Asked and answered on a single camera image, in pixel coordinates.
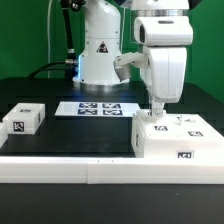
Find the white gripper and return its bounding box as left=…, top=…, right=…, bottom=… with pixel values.
left=134, top=16, right=193, bottom=117

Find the white cabinet door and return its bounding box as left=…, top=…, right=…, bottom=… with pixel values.
left=167, top=114, right=224, bottom=142
left=136, top=110, right=181, bottom=139

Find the white cabinet body box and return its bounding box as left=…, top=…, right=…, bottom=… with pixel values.
left=131, top=110, right=224, bottom=159

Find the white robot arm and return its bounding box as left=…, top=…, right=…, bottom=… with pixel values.
left=74, top=0, right=193, bottom=118

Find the white cabinet top block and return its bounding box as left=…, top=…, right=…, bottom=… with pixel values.
left=3, top=103, right=45, bottom=134

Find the white marker base sheet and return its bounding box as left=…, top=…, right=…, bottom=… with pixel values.
left=55, top=101, right=140, bottom=117

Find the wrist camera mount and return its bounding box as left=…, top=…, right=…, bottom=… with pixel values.
left=113, top=52, right=146, bottom=81

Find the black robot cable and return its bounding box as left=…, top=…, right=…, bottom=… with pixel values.
left=27, top=0, right=84, bottom=81

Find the white thin cable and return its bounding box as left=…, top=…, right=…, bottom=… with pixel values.
left=47, top=0, right=54, bottom=79

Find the white left fence rail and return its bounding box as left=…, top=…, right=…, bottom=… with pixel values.
left=0, top=122, right=8, bottom=148

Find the white fence rail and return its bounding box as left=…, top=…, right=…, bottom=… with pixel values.
left=0, top=156, right=224, bottom=184
left=0, top=122, right=8, bottom=148

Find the white front fence rail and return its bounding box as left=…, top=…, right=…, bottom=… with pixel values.
left=0, top=156, right=224, bottom=184

